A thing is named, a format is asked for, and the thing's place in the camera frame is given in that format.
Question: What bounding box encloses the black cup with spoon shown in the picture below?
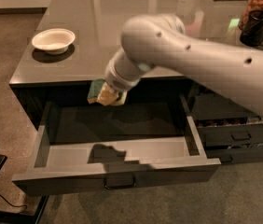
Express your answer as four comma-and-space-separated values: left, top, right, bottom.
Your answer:
240, 10, 263, 47

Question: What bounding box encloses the metal drawer handle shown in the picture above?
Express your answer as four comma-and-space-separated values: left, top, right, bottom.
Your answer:
104, 175, 136, 189

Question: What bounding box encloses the right upper snack drawer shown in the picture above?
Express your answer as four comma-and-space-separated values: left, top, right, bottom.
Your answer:
187, 83, 263, 127

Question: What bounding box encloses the open grey top drawer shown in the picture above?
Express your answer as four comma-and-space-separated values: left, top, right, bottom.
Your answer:
12, 95, 221, 196

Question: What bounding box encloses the black cable on floor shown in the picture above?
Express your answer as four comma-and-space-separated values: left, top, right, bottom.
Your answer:
0, 183, 29, 213

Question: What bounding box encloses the grey counter cabinet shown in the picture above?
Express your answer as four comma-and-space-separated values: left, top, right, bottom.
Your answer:
8, 0, 263, 129

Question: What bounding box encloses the green yellow sponge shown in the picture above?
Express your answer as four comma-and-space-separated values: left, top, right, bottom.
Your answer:
87, 79, 127, 106

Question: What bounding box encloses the white paper bowl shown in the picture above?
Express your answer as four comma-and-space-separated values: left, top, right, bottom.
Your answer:
32, 28, 76, 55

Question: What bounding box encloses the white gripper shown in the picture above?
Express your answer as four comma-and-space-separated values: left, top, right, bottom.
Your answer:
97, 48, 154, 105

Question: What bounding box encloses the right middle dark drawer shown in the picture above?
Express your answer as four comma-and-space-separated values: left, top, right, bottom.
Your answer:
197, 123, 263, 147

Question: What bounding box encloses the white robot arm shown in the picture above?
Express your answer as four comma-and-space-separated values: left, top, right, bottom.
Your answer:
97, 14, 263, 117

